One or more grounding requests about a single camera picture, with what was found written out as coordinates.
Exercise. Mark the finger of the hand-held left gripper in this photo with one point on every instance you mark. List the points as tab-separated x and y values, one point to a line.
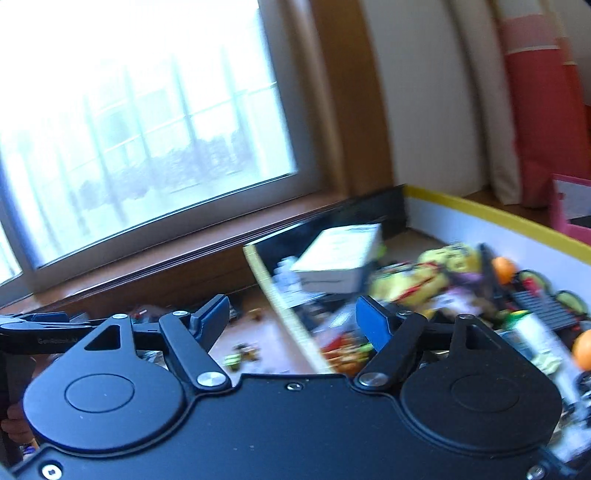
46	317
41	339

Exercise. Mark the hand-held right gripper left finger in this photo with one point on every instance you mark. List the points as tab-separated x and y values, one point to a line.
213	323

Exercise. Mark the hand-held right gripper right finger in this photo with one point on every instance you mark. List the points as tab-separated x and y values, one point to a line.
373	321

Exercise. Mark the white cardboard box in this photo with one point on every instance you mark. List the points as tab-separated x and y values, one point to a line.
337	249

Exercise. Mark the yellow cardboard box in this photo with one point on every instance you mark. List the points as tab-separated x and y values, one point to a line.
461	217

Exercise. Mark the wooden desktop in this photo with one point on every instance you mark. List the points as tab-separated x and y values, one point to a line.
268	332

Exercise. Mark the person's left hand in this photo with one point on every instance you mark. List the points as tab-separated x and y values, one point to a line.
16	424

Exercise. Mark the yellow plush toy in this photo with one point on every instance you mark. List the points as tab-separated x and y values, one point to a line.
429	272

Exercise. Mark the orange ball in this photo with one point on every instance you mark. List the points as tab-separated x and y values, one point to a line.
582	350
503	270

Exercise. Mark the white tube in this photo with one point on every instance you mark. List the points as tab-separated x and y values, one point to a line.
531	341

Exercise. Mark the black glasses with yellow lenses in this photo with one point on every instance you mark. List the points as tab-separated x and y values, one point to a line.
575	302

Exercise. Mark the pink cardboard box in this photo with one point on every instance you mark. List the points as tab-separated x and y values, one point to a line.
555	212

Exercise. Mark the wooden window surround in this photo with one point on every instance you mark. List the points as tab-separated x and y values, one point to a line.
351	92

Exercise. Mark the cream and red curtain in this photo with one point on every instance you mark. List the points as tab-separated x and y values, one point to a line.
535	115

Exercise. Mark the window with beige frame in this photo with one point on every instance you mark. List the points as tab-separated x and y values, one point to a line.
138	115

